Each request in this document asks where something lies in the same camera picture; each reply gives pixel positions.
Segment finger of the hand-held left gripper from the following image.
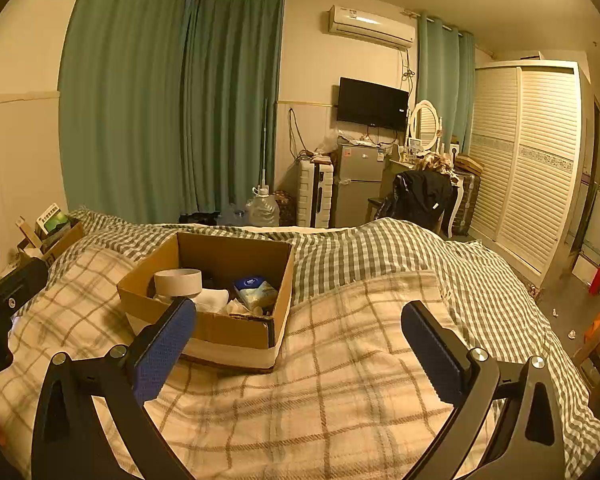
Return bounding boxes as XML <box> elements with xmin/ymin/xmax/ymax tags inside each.
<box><xmin>0</xmin><ymin>259</ymin><xmax>49</xmax><ymax>316</ymax></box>

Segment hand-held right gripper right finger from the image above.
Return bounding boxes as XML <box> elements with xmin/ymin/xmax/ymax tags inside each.
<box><xmin>401</xmin><ymin>301</ymin><xmax>566</xmax><ymax>480</ymax></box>

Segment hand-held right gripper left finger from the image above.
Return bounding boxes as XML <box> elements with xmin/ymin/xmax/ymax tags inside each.
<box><xmin>31</xmin><ymin>296</ymin><xmax>197</xmax><ymax>480</ymax></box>

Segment white tape roll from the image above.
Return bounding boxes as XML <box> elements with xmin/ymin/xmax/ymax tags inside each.
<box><xmin>153</xmin><ymin>268</ymin><xmax>204</xmax><ymax>304</ymax></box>

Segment white cloth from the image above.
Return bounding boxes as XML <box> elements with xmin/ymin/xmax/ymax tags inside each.
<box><xmin>194</xmin><ymin>288</ymin><xmax>232</xmax><ymax>315</ymax></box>

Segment brown cardboard box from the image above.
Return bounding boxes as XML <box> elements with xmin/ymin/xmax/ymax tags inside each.
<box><xmin>117</xmin><ymin>231</ymin><xmax>296</xmax><ymax>375</ymax></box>

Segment white plastic packet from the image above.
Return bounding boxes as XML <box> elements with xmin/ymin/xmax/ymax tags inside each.
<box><xmin>239</xmin><ymin>282</ymin><xmax>281</xmax><ymax>312</ymax></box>

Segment small cardboard box with packets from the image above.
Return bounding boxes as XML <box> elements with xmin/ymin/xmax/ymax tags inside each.
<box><xmin>15</xmin><ymin>203</ymin><xmax>86</xmax><ymax>267</ymax></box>

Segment beige plaid blanket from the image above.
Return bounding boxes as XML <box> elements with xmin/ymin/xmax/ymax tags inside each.
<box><xmin>0</xmin><ymin>247</ymin><xmax>581</xmax><ymax>480</ymax></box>

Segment green checked duvet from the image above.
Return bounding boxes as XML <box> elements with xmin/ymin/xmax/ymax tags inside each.
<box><xmin>10</xmin><ymin>207</ymin><xmax>600</xmax><ymax>461</ymax></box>

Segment black jacket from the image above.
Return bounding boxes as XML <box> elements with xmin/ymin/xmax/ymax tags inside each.
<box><xmin>379</xmin><ymin>170</ymin><xmax>454</xmax><ymax>232</ymax></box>

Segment clear water jug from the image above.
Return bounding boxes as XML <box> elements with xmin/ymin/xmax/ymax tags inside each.
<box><xmin>244</xmin><ymin>185</ymin><xmax>281</xmax><ymax>227</ymax></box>

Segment grey small fridge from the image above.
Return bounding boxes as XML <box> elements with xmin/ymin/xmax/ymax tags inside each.
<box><xmin>332</xmin><ymin>141</ymin><xmax>387</xmax><ymax>229</ymax></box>

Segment tan fluffy cloth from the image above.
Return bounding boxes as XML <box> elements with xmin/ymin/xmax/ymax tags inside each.
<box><xmin>414</xmin><ymin>153</ymin><xmax>457</xmax><ymax>177</ymax></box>

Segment dark patterned bag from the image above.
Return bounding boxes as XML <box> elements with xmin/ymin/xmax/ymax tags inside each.
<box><xmin>272</xmin><ymin>189</ymin><xmax>297</xmax><ymax>224</ymax></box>

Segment white ribbed suitcase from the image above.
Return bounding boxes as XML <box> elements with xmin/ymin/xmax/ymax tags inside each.
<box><xmin>295</xmin><ymin>158</ymin><xmax>335</xmax><ymax>229</ymax></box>

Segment white louvred wardrobe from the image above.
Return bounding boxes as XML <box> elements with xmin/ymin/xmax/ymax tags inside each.
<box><xmin>464</xmin><ymin>59</ymin><xmax>594</xmax><ymax>289</ymax></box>

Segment wide green curtain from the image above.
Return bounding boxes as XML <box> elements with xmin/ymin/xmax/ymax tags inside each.
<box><xmin>57</xmin><ymin>0</ymin><xmax>192</xmax><ymax>219</ymax></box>

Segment white oval mirror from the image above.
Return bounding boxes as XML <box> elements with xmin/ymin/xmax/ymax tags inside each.
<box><xmin>408</xmin><ymin>100</ymin><xmax>444</xmax><ymax>154</ymax></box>

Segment narrow green curtain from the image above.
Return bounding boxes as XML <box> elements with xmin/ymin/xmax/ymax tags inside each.
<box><xmin>179</xmin><ymin>0</ymin><xmax>286</xmax><ymax>217</ymax></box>

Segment light teal curtain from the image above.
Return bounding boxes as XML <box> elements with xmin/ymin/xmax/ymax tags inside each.
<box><xmin>415</xmin><ymin>10</ymin><xmax>476</xmax><ymax>144</ymax></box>

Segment white air conditioner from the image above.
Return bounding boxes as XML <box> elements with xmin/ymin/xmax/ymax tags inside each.
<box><xmin>324</xmin><ymin>5</ymin><xmax>416</xmax><ymax>51</ymax></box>

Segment black wall television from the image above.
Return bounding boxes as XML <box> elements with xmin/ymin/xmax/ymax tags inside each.
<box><xmin>335</xmin><ymin>77</ymin><xmax>410</xmax><ymax>130</ymax></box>

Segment hanging wall cables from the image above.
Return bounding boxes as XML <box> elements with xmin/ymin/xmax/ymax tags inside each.
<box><xmin>286</xmin><ymin>107</ymin><xmax>307</xmax><ymax>159</ymax></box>

